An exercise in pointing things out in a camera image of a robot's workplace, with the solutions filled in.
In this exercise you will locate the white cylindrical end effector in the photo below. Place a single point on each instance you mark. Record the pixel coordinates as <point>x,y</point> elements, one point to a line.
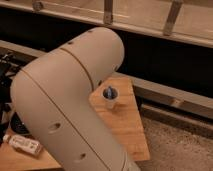
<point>110,95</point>

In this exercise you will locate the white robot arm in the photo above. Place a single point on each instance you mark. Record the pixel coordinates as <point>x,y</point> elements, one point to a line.
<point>51,96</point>

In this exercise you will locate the white plastic bottle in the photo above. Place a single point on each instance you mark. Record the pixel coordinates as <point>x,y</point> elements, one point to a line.
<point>24,144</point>

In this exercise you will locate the dark round bowl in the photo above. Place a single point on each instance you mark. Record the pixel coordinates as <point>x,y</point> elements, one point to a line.
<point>17,125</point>

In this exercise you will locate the metal frame rail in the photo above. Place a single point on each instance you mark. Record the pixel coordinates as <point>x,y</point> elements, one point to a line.
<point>179,99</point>

